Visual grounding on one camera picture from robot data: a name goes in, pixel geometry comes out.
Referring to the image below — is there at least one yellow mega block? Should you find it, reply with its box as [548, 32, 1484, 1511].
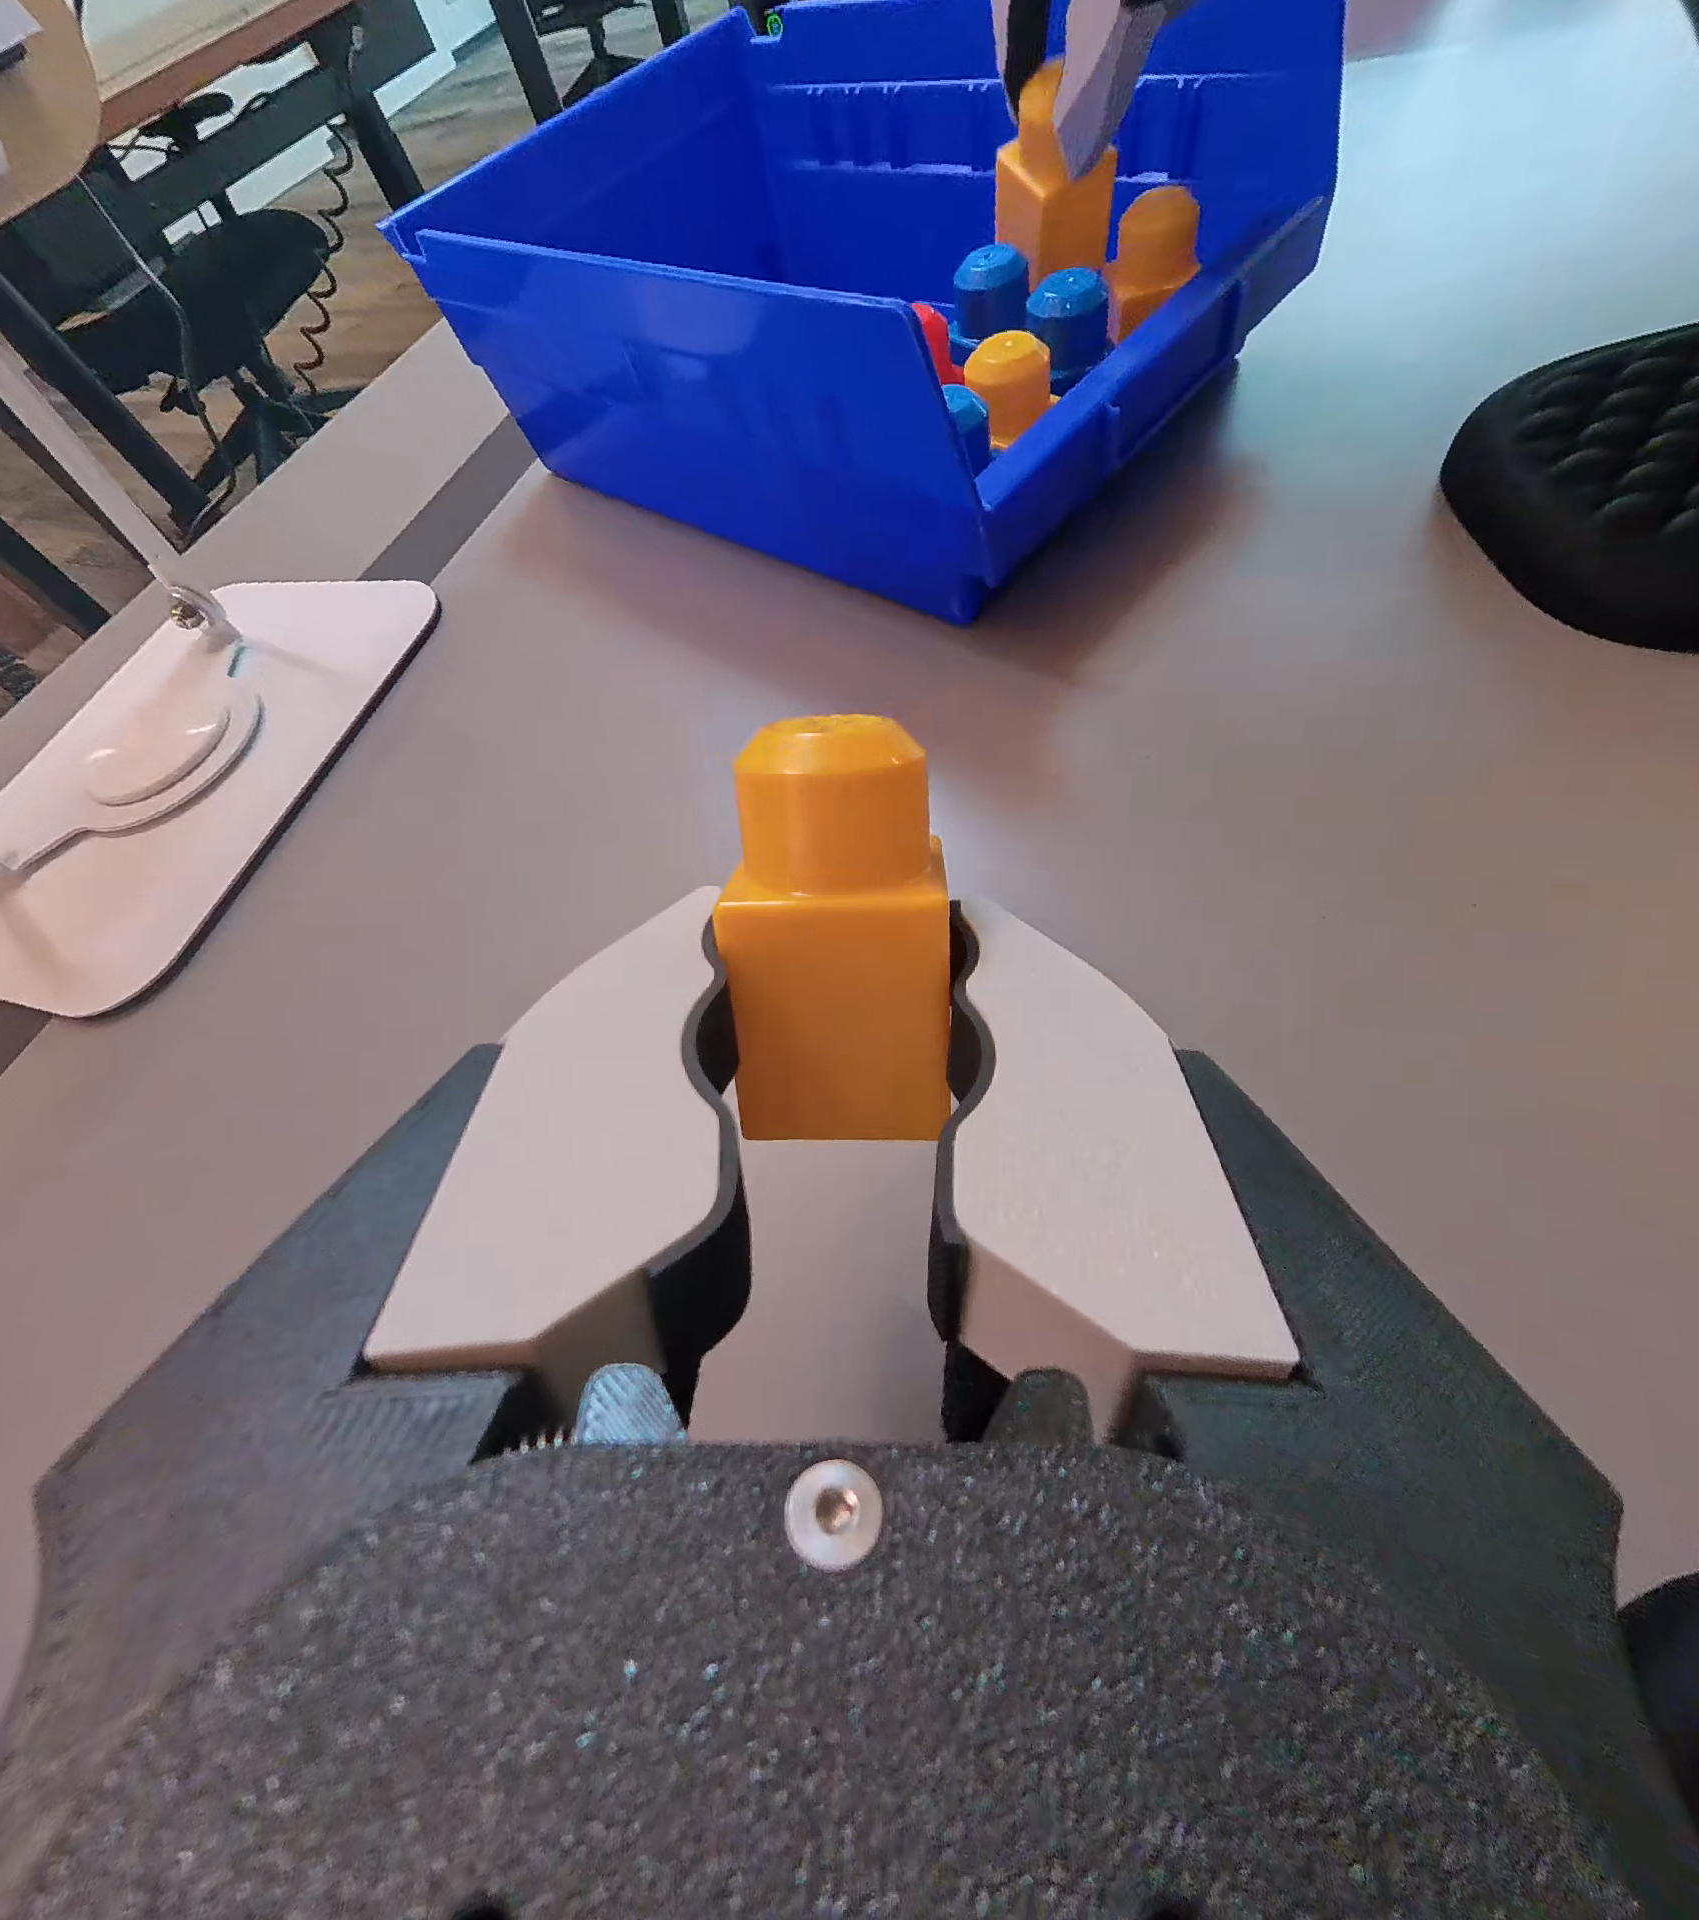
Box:
[996, 60, 1124, 288]
[714, 713, 956, 1142]

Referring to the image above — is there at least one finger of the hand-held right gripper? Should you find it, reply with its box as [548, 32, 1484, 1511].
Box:
[992, 0, 1058, 111]
[1052, 0, 1170, 181]

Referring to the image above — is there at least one white document stand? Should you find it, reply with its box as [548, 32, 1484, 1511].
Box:
[0, 0, 444, 1022]

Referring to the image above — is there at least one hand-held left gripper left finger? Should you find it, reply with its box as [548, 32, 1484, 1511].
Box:
[362, 885, 754, 1451]

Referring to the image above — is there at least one group of mega blocks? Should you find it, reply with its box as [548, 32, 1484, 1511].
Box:
[914, 186, 1208, 460]

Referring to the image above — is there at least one blue plastic bin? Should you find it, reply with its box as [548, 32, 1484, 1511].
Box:
[376, 0, 1350, 630]

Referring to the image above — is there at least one wooden background desk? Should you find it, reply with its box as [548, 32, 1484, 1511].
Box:
[84, 0, 432, 212]

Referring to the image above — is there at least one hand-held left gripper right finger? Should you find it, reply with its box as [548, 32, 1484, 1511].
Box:
[928, 894, 1304, 1447]

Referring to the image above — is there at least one black office chair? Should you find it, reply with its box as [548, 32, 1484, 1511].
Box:
[100, 91, 334, 498]

